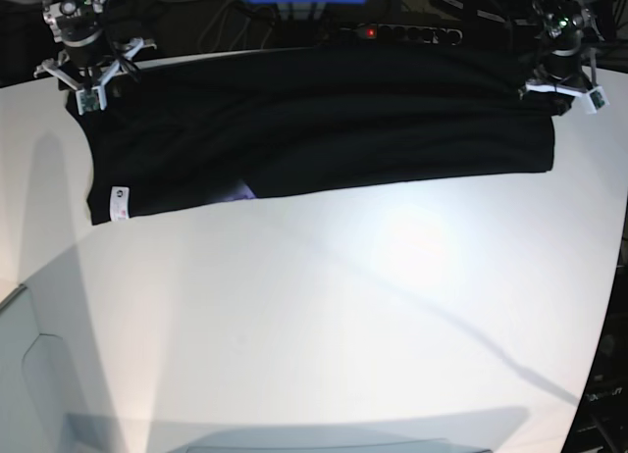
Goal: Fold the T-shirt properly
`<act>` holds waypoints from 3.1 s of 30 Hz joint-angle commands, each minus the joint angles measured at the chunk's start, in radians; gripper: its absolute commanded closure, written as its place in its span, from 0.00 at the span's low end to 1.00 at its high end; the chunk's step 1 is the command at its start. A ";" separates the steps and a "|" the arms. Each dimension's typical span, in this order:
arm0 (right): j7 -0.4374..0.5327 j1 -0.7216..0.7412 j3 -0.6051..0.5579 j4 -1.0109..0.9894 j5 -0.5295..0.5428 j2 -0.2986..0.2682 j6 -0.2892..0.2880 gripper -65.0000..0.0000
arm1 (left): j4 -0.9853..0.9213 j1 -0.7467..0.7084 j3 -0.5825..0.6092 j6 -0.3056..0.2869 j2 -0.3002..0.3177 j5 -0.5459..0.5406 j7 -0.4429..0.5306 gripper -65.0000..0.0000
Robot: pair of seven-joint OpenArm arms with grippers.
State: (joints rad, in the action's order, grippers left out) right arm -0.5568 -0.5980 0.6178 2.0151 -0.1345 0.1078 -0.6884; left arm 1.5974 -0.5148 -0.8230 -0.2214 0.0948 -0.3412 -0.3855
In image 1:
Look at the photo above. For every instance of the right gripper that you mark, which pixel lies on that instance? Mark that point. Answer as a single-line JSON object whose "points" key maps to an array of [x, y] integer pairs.
{"points": [[93, 61]]}

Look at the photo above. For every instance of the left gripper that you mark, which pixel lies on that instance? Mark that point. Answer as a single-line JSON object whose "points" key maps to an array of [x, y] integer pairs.
{"points": [[564, 73]]}

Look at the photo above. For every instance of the black T-shirt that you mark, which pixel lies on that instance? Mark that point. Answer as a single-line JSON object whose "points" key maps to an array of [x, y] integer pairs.
{"points": [[293, 122]]}

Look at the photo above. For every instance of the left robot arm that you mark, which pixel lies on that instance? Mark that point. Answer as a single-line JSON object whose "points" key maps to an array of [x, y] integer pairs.
{"points": [[564, 24]]}

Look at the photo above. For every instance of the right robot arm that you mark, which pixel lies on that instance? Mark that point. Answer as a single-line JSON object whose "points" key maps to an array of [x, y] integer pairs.
{"points": [[77, 20]]}

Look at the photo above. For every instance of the black power strip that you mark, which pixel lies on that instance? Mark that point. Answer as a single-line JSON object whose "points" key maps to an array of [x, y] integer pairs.
{"points": [[407, 34]]}

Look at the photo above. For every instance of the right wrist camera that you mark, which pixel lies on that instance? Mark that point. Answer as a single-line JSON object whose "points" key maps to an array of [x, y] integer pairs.
{"points": [[91, 100]]}

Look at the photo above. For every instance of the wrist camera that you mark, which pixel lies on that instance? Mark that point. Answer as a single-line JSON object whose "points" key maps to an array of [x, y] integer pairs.
{"points": [[594, 100], [91, 100]]}

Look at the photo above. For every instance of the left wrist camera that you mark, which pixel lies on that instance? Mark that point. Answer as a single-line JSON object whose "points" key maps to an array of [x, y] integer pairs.
{"points": [[594, 100]]}

